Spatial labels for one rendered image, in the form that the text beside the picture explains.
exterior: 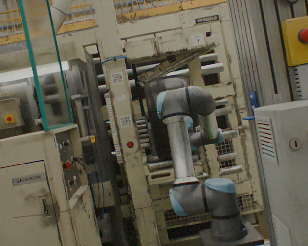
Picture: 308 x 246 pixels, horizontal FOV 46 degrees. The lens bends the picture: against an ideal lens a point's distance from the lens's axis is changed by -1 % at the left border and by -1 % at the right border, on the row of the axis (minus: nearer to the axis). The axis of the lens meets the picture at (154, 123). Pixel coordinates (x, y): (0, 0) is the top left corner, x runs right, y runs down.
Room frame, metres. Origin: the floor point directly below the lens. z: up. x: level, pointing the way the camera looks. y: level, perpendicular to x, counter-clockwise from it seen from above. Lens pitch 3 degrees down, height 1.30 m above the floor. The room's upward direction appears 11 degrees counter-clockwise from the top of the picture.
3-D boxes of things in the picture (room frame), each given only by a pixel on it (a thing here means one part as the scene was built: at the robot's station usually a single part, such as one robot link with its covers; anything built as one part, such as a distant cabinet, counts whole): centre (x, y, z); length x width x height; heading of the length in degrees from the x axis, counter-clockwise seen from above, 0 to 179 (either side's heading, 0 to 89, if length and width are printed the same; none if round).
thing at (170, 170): (2.40, -0.07, 0.84); 0.36 x 0.09 x 0.06; 90
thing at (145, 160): (2.54, 0.11, 0.90); 0.40 x 0.03 x 0.10; 0
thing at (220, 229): (1.47, -0.21, 0.77); 0.15 x 0.15 x 0.10
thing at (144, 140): (2.92, 0.15, 1.05); 0.20 x 0.15 x 0.30; 90
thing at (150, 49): (2.83, -0.19, 1.71); 0.61 x 0.25 x 0.15; 90
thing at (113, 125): (2.49, 0.27, 1.19); 0.05 x 0.04 x 0.48; 0
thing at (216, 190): (1.47, -0.20, 0.88); 0.13 x 0.12 x 0.14; 80
